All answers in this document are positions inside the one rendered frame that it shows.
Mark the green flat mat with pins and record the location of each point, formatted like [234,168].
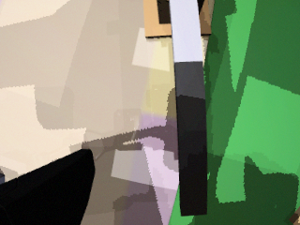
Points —
[252,91]

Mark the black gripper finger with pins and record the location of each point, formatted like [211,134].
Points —
[54,194]

